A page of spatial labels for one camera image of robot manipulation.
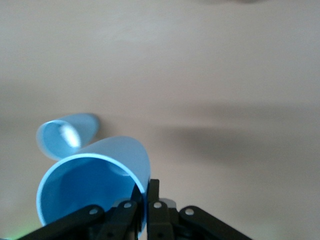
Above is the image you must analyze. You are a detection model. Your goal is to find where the blue plastic cup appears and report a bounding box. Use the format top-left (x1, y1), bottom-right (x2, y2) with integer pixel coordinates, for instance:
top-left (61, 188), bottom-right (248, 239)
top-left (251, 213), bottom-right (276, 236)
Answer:
top-left (35, 135), bottom-right (153, 239)
top-left (36, 112), bottom-right (101, 162)

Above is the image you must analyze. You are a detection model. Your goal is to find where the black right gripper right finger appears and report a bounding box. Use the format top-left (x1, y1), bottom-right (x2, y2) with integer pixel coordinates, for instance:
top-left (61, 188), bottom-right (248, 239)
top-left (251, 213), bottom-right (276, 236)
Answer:
top-left (146, 178), bottom-right (254, 240)

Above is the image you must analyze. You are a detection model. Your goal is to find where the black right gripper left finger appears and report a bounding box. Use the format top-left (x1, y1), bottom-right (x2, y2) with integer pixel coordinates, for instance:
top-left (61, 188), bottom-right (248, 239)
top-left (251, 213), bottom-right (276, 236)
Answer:
top-left (0, 184), bottom-right (146, 240)

